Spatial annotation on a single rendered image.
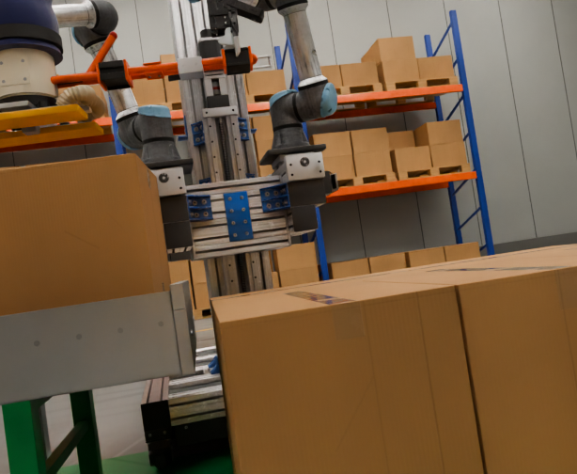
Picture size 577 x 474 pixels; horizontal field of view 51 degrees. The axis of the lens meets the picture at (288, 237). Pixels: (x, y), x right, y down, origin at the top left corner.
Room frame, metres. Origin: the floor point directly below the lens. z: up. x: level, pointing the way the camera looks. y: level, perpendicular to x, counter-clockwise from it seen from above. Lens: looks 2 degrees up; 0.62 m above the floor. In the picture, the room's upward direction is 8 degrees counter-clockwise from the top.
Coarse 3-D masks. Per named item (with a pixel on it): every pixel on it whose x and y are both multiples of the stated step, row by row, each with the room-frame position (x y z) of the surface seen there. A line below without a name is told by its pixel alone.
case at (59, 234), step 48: (0, 192) 1.49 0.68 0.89; (48, 192) 1.50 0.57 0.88; (96, 192) 1.51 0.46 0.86; (144, 192) 1.59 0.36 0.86; (0, 240) 1.49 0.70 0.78; (48, 240) 1.50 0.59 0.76; (96, 240) 1.51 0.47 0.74; (144, 240) 1.52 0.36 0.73; (0, 288) 1.49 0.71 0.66; (48, 288) 1.50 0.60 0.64; (96, 288) 1.51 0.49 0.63; (144, 288) 1.52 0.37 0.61
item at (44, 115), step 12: (36, 108) 1.57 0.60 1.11; (48, 108) 1.56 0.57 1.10; (60, 108) 1.56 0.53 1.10; (72, 108) 1.56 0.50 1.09; (0, 120) 1.55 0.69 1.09; (12, 120) 1.57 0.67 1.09; (24, 120) 1.58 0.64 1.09; (36, 120) 1.60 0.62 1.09; (48, 120) 1.62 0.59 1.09; (60, 120) 1.63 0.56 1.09; (72, 120) 1.65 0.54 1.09
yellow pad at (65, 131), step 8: (40, 128) 1.74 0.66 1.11; (48, 128) 1.74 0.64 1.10; (56, 128) 1.75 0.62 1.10; (64, 128) 1.75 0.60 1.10; (72, 128) 1.75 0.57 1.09; (80, 128) 1.75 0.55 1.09; (88, 128) 1.75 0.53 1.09; (96, 128) 1.77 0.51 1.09; (0, 136) 1.73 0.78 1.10; (8, 136) 1.74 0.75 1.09; (16, 136) 1.74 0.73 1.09; (24, 136) 1.74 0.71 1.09; (32, 136) 1.75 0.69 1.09; (40, 136) 1.77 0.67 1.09; (48, 136) 1.78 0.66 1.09; (56, 136) 1.79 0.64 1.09; (64, 136) 1.81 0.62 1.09; (72, 136) 1.82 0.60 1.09; (80, 136) 1.83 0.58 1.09; (0, 144) 1.79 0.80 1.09; (8, 144) 1.80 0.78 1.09; (16, 144) 1.81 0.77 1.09; (24, 144) 1.83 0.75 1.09
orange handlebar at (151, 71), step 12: (204, 60) 1.70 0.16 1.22; (216, 60) 1.71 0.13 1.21; (84, 72) 1.68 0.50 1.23; (96, 72) 1.68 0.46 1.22; (132, 72) 1.69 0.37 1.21; (144, 72) 1.69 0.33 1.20; (156, 72) 1.70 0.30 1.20; (168, 72) 1.74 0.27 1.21; (72, 84) 1.72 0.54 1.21; (84, 84) 1.72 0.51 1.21
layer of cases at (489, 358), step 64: (512, 256) 1.77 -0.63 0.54; (576, 256) 1.32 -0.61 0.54; (256, 320) 0.97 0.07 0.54; (320, 320) 0.99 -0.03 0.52; (384, 320) 1.00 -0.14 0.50; (448, 320) 1.02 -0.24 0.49; (512, 320) 1.04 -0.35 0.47; (576, 320) 1.05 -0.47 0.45; (256, 384) 0.97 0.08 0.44; (320, 384) 0.99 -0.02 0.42; (384, 384) 1.00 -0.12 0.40; (448, 384) 1.02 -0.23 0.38; (512, 384) 1.03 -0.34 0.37; (576, 384) 1.05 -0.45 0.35; (256, 448) 0.97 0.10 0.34; (320, 448) 0.98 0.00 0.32; (384, 448) 1.00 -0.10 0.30; (448, 448) 1.02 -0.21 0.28; (512, 448) 1.03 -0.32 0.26; (576, 448) 1.05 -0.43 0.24
